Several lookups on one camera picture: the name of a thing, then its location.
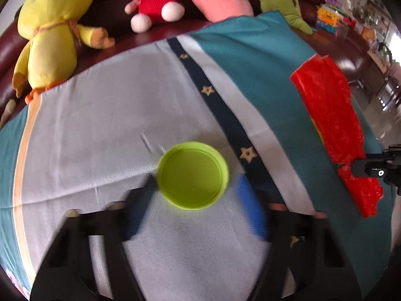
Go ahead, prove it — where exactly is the colourful toy block box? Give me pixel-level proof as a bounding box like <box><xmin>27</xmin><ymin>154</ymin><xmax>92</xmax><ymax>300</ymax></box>
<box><xmin>316</xmin><ymin>5</ymin><xmax>349</xmax><ymax>39</ymax></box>

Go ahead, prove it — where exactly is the teal grey tablecloth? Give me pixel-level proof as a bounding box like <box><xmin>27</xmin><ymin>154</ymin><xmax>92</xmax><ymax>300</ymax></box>
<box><xmin>1</xmin><ymin>12</ymin><xmax>393</xmax><ymax>300</ymax></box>

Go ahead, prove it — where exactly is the lime green plastic lid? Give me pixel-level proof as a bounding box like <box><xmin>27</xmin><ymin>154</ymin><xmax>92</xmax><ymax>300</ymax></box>
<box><xmin>156</xmin><ymin>141</ymin><xmax>230</xmax><ymax>211</ymax></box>

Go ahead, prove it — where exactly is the dark red leather sofa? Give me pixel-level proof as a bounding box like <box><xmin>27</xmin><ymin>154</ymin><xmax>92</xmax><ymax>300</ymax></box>
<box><xmin>1</xmin><ymin>0</ymin><xmax>372</xmax><ymax>107</ymax></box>

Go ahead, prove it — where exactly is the red snack bag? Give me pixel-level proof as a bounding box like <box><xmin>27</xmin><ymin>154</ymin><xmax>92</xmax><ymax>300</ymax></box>
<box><xmin>290</xmin><ymin>54</ymin><xmax>383</xmax><ymax>218</ymax></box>

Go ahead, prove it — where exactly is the beige rope toy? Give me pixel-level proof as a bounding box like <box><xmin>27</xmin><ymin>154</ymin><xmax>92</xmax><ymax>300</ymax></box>
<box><xmin>0</xmin><ymin>99</ymin><xmax>16</xmax><ymax>128</ymax></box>

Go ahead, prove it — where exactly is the teddy bear red shirt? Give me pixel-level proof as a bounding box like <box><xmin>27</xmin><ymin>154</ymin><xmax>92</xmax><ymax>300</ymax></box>
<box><xmin>124</xmin><ymin>0</ymin><xmax>185</xmax><ymax>33</ymax></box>

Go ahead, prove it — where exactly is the yellow duck plush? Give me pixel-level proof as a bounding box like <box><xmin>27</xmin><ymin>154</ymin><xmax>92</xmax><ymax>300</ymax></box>
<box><xmin>12</xmin><ymin>0</ymin><xmax>115</xmax><ymax>103</ymax></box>

